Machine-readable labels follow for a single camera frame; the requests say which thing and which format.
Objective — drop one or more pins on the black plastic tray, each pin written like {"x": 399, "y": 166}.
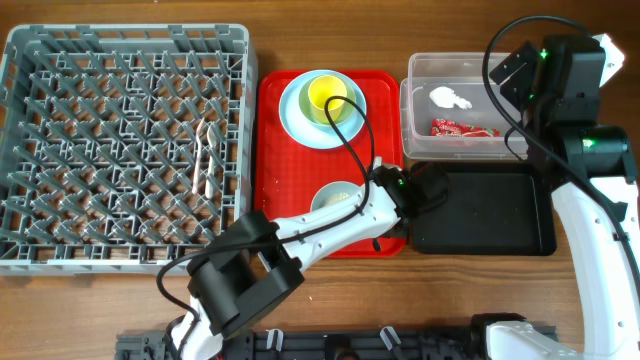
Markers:
{"x": 493, "y": 209}

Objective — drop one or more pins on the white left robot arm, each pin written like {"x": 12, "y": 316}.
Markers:
{"x": 257, "y": 263}

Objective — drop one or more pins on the red candy wrapper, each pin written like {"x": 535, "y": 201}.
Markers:
{"x": 448, "y": 128}

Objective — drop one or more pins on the rice and meat leftovers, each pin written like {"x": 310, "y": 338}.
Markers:
{"x": 335, "y": 198}

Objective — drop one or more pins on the grey dishwasher rack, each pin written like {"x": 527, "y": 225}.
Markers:
{"x": 98, "y": 130}

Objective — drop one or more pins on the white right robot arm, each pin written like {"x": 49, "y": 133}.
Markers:
{"x": 551, "y": 96}

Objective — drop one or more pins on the light blue food bowl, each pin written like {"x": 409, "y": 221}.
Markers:
{"x": 332, "y": 188}

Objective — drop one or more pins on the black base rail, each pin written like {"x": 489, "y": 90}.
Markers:
{"x": 449, "y": 342}

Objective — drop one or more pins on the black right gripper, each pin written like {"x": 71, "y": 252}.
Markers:
{"x": 517, "y": 84}

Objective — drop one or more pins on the white plastic spoon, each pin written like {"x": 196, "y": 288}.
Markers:
{"x": 213, "y": 138}

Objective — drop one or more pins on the white napkin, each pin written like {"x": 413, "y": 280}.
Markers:
{"x": 445, "y": 97}

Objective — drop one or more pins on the yellow plastic cup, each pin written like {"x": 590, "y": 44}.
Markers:
{"x": 320, "y": 90}

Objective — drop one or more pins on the red plastic tray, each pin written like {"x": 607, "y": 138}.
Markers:
{"x": 288, "y": 174}

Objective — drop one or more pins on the clear plastic bin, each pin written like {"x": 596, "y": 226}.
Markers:
{"x": 461, "y": 72}

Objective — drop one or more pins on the light blue plate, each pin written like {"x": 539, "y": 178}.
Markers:
{"x": 294, "y": 111}

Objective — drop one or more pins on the pink plastic fork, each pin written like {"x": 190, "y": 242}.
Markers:
{"x": 197, "y": 152}

